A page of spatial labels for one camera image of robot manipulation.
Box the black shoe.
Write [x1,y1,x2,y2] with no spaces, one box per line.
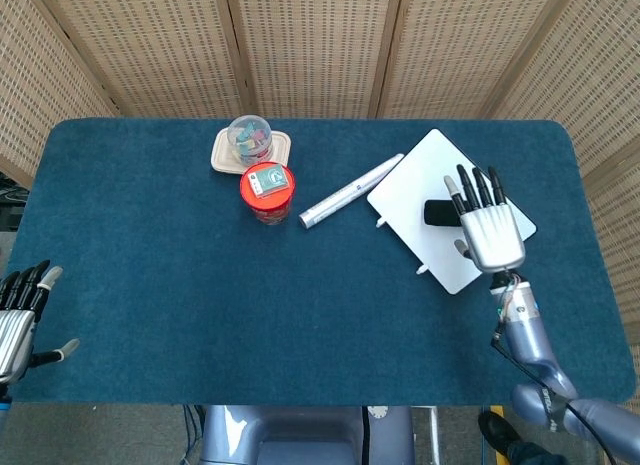
[477,410,524,459]

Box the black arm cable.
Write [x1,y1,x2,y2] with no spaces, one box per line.
[491,329,621,465]

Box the black eraser block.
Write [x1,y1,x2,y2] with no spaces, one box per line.
[423,198,464,229]

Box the white rectangular board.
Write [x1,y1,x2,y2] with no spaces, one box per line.
[366,128,538,296]

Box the woven bamboo folding screen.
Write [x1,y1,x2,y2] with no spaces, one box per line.
[0,0,640,347]

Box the red instant noodle cup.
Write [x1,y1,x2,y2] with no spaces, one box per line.
[238,162,296,226]

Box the small green white box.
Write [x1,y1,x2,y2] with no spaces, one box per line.
[248,163,293,198]

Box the beige square tray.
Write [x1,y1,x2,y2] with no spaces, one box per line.
[209,127,293,175]

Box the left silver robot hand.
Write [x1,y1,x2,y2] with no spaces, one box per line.
[0,259,81,386]

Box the clear plastic jar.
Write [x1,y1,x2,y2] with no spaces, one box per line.
[226,114,274,165]

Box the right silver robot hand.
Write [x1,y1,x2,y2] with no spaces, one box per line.
[443,164,527,275]

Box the dark jeans leg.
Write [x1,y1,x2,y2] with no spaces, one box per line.
[507,440,569,465]

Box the grey-blue robot torso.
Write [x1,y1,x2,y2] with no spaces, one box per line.
[199,404,416,465]

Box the blue felt tablecloth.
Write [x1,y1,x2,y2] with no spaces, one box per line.
[4,117,637,407]

